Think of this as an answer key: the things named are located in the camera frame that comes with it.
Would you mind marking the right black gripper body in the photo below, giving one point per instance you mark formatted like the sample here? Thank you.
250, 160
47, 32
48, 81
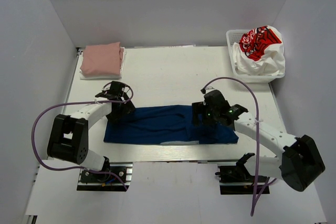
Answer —
210, 115

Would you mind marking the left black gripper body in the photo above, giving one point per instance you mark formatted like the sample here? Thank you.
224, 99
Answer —
124, 108

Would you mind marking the blue t shirt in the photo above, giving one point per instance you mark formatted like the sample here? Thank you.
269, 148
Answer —
166, 125

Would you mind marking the white red print t shirt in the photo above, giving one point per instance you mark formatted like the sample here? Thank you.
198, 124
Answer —
259, 52

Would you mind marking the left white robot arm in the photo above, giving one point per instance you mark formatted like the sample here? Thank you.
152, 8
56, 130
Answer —
69, 138

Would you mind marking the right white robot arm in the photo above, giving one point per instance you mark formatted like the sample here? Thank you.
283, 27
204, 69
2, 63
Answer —
297, 160

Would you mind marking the folded pink t shirt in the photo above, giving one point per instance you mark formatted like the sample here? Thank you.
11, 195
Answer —
102, 60

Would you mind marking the white plastic basket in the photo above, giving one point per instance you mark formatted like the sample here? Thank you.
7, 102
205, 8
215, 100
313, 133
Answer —
233, 36

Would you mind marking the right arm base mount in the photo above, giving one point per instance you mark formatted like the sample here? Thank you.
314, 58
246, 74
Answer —
232, 181

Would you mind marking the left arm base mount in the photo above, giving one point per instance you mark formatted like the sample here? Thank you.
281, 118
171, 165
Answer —
88, 181

